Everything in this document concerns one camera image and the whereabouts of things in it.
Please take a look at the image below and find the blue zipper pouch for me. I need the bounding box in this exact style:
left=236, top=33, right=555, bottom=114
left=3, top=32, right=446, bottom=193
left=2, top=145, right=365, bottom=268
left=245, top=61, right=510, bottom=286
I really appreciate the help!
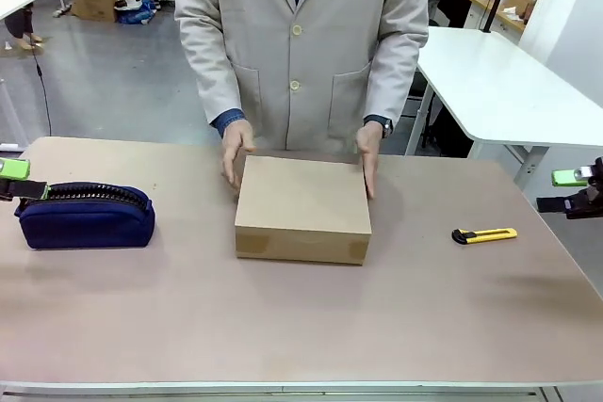
left=13, top=180, right=156, bottom=250

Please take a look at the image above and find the brown cardboard box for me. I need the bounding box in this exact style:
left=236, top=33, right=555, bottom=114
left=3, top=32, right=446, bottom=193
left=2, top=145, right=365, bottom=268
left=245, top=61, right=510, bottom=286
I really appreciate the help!
left=234, top=153, right=373, bottom=267

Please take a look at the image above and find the person's left hand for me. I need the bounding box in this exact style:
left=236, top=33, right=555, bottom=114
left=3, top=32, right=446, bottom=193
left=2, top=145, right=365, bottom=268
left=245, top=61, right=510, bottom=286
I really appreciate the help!
left=355, top=121, right=383, bottom=200

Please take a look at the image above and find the person's right hand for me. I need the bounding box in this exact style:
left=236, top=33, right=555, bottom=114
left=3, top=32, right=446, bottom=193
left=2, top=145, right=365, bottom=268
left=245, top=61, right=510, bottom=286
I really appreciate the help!
left=220, top=118, right=258, bottom=189

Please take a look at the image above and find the yellow utility knife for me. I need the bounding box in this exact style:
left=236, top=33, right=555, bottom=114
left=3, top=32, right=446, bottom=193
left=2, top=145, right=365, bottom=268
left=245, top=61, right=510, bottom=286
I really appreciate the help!
left=450, top=227, right=518, bottom=246

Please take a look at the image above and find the white side table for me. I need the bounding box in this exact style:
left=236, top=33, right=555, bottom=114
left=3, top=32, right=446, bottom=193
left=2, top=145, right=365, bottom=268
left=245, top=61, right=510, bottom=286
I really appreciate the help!
left=404, top=26, right=603, bottom=189

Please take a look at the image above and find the white desk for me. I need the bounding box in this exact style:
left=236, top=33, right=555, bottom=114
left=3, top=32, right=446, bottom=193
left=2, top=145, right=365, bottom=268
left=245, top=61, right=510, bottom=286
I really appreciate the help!
left=0, top=0, right=38, bottom=21

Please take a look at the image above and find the wooden workbench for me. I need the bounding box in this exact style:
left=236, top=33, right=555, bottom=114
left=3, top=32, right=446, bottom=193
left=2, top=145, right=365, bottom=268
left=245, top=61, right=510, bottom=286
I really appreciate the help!
left=455, top=0, right=527, bottom=34

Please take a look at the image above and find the blue plastic bag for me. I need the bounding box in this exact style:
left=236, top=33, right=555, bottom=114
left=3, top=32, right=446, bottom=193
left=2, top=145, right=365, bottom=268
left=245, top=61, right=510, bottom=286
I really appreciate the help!
left=115, top=0, right=157, bottom=25

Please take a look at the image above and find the beige lab coat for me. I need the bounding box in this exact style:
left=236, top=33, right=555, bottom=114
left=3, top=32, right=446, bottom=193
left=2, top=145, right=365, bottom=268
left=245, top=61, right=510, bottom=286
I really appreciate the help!
left=173, top=0, right=431, bottom=153

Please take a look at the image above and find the black floor cable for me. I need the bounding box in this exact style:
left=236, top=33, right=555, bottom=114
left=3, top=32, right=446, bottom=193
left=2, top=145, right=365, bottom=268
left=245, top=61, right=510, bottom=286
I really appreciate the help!
left=31, top=41, right=54, bottom=137

